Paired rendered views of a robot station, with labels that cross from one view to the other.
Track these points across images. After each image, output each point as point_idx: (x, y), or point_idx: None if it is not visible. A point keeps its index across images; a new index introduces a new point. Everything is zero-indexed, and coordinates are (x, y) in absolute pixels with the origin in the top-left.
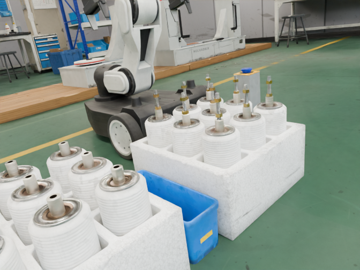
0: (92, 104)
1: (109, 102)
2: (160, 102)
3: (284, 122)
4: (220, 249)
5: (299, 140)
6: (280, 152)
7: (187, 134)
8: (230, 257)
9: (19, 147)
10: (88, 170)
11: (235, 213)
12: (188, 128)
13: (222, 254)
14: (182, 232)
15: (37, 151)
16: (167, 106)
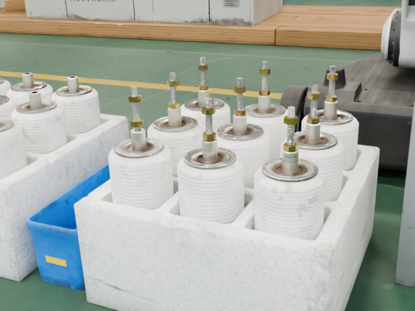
0: (367, 62)
1: (391, 66)
2: (389, 98)
3: (278, 216)
4: (68, 295)
5: (296, 274)
6: (215, 253)
7: (148, 136)
8: (54, 305)
9: (275, 86)
10: (21, 108)
11: (90, 267)
12: (154, 128)
13: (60, 297)
14: (4, 218)
15: (272, 99)
16: (379, 110)
